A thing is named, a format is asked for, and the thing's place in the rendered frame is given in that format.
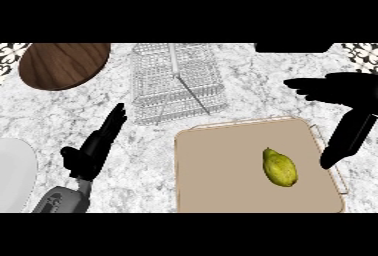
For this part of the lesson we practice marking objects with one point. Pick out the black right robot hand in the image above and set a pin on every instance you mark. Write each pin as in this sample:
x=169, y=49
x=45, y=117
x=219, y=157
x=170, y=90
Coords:
x=347, y=100

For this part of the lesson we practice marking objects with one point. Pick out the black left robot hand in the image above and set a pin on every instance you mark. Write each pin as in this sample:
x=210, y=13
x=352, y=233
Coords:
x=95, y=146

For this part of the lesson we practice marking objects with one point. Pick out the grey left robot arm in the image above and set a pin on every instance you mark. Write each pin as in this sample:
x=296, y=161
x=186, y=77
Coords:
x=64, y=200

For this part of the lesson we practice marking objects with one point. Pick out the yellow-green pear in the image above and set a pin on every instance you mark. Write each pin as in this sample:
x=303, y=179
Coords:
x=279, y=167

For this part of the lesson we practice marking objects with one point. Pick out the beige tray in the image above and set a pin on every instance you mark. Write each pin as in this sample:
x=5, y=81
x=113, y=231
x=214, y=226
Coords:
x=256, y=166

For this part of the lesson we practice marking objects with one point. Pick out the white rounded object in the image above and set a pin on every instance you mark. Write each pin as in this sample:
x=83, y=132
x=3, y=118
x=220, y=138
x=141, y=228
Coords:
x=15, y=175

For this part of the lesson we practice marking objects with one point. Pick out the black appliance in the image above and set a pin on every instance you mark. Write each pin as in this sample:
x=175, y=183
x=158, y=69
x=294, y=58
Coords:
x=293, y=47

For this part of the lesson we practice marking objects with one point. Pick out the round dark wooden board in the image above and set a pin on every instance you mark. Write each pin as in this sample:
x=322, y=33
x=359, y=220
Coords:
x=62, y=65

